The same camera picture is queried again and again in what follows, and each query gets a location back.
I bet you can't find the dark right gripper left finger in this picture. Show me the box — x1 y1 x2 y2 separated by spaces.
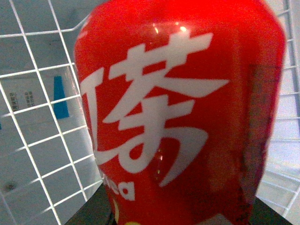
65 184 117 225

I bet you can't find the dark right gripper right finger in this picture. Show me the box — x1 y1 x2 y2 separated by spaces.
249 197 292 225

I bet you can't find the red drink bottle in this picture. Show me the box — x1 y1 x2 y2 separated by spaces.
75 0 286 225

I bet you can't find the white wire freezer basket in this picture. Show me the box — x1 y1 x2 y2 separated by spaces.
0 0 300 225

